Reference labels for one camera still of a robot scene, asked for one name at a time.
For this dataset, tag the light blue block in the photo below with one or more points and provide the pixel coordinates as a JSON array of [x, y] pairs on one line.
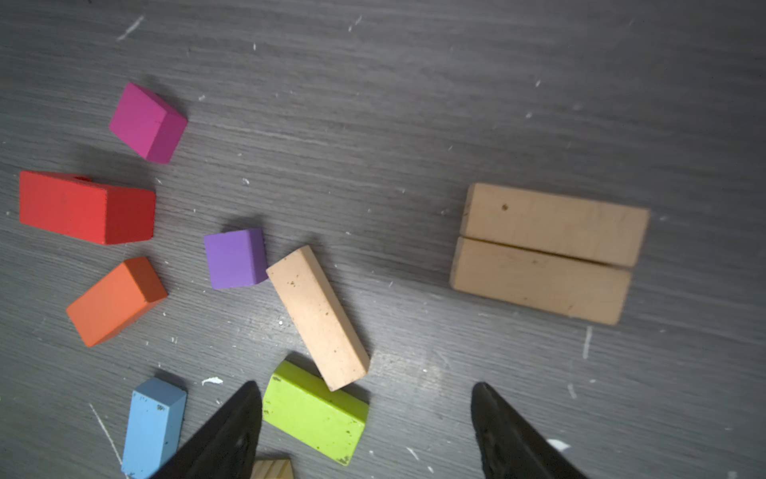
[[154, 427]]

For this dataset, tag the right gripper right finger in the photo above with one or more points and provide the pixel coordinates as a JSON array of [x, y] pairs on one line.
[[510, 447]]

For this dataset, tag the natural wood long block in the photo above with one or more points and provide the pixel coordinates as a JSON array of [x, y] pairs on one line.
[[562, 225]]

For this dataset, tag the red rectangular block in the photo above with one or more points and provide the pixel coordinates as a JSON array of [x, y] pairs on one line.
[[77, 207]]

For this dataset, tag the purple cube block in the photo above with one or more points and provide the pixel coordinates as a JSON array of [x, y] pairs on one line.
[[236, 259]]

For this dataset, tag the small natural wood block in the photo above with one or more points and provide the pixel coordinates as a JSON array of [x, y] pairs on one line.
[[272, 469]]

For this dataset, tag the orange rectangular block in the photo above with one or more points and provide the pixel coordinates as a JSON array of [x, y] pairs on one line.
[[129, 291]]

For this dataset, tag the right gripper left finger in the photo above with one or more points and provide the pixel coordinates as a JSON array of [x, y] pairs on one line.
[[225, 447]]

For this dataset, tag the magenta cube block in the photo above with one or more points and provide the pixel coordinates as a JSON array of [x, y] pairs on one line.
[[147, 124]]

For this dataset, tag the lime green block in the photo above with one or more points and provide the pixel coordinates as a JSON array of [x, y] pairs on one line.
[[300, 404]]

